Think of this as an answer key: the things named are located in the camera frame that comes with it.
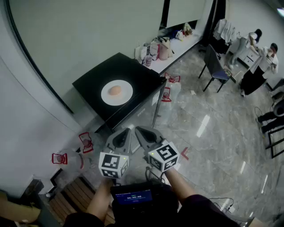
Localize person's right forearm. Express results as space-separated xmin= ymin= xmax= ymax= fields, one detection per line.
xmin=164 ymin=167 xmax=198 ymax=208

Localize dark chair with blue seat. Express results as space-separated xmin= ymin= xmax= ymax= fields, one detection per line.
xmin=198 ymin=43 xmax=231 ymax=93

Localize black chest screen device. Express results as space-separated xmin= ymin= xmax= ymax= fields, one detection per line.
xmin=110 ymin=181 xmax=179 ymax=222

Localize orange round food item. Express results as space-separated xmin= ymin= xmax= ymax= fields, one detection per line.
xmin=108 ymin=86 xmax=123 ymax=96

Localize small bag with brown handles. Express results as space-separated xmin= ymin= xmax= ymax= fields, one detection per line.
xmin=183 ymin=22 xmax=193 ymax=36

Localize white cabinet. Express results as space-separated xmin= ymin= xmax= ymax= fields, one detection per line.
xmin=229 ymin=37 xmax=259 ymax=67

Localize pink tote bag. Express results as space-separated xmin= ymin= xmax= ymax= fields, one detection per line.
xmin=158 ymin=37 xmax=174 ymax=61

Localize person's dark shirt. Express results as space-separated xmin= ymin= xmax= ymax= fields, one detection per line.
xmin=64 ymin=194 xmax=240 ymax=227

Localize black office chair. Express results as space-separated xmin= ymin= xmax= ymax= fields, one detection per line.
xmin=209 ymin=36 xmax=230 ymax=58

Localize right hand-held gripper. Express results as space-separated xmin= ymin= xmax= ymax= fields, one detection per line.
xmin=134 ymin=125 xmax=180 ymax=173

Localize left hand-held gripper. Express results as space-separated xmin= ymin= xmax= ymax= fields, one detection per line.
xmin=99 ymin=127 xmax=132 ymax=179

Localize white and red paper bag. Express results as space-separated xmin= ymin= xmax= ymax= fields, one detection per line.
xmin=149 ymin=42 xmax=161 ymax=62

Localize black frame white table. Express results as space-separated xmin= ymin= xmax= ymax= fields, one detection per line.
xmin=265 ymin=126 xmax=284 ymax=159

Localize wooden slat pallet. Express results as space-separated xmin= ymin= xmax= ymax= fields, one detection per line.
xmin=48 ymin=176 xmax=116 ymax=226

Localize grey backpack rig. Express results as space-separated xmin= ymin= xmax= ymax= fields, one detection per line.
xmin=271 ymin=85 xmax=284 ymax=117

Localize black floor cable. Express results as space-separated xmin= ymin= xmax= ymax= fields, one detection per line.
xmin=208 ymin=196 xmax=236 ymax=215

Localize white hanging clothes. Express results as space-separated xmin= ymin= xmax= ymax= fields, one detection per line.
xmin=213 ymin=19 xmax=237 ymax=44

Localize low white platform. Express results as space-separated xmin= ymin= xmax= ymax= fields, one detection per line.
xmin=142 ymin=28 xmax=205 ymax=75

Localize brown cardboard box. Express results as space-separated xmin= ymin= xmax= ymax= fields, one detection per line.
xmin=0 ymin=190 xmax=42 ymax=224

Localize black cabinet with glass door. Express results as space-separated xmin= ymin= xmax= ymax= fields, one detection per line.
xmin=72 ymin=52 xmax=167 ymax=133

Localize person's left forearm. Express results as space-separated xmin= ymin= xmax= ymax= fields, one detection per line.
xmin=85 ymin=177 xmax=115 ymax=222

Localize clear water jug red handle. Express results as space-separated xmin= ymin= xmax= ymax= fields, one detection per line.
xmin=161 ymin=83 xmax=180 ymax=105
xmin=164 ymin=72 xmax=181 ymax=89
xmin=51 ymin=150 xmax=91 ymax=178
xmin=78 ymin=132 xmax=96 ymax=154

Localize white round plate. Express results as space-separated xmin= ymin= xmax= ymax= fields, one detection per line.
xmin=101 ymin=79 xmax=134 ymax=106

